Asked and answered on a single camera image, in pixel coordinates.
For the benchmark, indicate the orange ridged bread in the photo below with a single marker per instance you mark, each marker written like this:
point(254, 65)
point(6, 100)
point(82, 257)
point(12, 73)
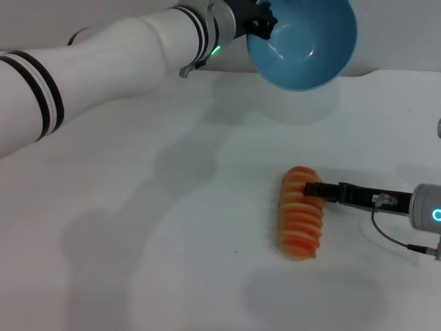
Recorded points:
point(299, 224)

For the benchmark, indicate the blue bowl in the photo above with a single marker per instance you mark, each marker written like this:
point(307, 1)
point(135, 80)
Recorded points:
point(306, 58)

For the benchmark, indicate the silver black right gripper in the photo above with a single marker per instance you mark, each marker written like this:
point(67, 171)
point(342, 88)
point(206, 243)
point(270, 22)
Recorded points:
point(425, 207)

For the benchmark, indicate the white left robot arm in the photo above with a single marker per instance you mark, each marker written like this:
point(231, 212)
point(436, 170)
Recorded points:
point(113, 65)

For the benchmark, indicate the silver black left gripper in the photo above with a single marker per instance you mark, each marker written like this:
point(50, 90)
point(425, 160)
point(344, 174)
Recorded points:
point(229, 20)

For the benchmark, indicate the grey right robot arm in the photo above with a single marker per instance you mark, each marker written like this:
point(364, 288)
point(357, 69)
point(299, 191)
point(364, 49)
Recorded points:
point(439, 128)

